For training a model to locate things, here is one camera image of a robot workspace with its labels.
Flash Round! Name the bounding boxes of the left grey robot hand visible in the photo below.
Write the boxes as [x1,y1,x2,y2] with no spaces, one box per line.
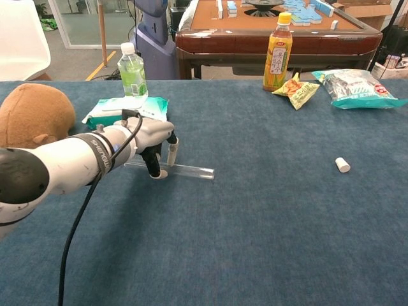
[122,117,180,180]

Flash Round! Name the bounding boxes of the clear glass test tube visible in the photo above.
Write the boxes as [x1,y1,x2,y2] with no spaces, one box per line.
[124,161,215,182]

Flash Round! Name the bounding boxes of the small white cap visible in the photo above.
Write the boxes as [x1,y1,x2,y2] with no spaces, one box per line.
[335,156,351,174]

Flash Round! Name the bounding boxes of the green wet wipes pack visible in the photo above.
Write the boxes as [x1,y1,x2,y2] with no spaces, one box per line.
[82,95,169,130]

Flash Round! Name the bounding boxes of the clear green label water bottle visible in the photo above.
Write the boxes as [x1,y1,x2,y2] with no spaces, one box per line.
[117,42,149,98]

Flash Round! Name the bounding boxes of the wooden pole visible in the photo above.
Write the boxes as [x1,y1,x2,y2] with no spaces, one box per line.
[97,0,108,67]

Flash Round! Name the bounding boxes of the brown mahjong table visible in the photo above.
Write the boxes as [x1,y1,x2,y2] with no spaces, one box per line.
[174,0,383,80]

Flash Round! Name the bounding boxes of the brown plush capybara toy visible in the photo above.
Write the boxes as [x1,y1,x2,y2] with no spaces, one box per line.
[0,83,77,150]

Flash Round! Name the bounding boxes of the blue carpet table mat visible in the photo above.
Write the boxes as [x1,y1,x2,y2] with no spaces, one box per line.
[0,78,408,306]

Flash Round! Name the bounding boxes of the yellow cap tea bottle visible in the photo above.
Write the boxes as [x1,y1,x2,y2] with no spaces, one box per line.
[262,11,293,92]

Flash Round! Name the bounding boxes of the small yellow snack bag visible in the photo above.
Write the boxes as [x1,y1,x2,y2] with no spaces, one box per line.
[271,72,321,111]

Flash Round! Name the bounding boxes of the white chair with wooden legs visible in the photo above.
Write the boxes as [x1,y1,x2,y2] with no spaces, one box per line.
[0,0,52,82]

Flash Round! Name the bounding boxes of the black mahjong table hub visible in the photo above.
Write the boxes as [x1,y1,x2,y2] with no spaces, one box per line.
[244,0,286,17]

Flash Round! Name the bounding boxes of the large teal snack bag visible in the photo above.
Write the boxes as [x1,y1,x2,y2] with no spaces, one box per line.
[311,68,408,110]

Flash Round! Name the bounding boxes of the brown cardboard box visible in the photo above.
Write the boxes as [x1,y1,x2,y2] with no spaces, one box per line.
[336,0,395,31]

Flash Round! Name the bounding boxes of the white box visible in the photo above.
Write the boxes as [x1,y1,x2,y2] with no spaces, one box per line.
[371,53,408,80]

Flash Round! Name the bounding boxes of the black tripod stand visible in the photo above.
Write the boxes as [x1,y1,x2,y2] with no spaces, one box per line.
[368,0,404,73]

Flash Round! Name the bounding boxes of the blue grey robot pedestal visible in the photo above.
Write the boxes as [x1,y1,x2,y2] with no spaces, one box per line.
[133,0,179,80]

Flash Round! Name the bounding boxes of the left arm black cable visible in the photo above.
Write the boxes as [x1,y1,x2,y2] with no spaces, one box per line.
[57,109,143,306]

